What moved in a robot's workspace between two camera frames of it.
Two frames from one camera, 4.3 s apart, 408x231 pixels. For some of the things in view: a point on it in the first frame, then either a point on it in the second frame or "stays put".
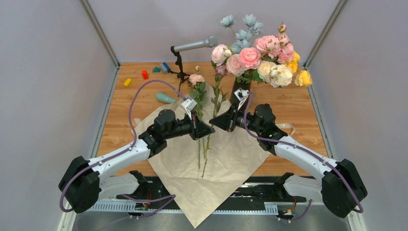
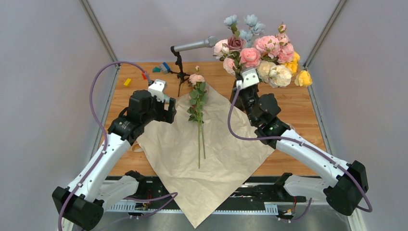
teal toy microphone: (163, 97) stays put
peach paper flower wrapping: (204, 173) stays put
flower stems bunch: (198, 92) stays put
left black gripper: (198, 129) to (167, 116)
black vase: (234, 100) stays put
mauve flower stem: (221, 90) to (234, 44)
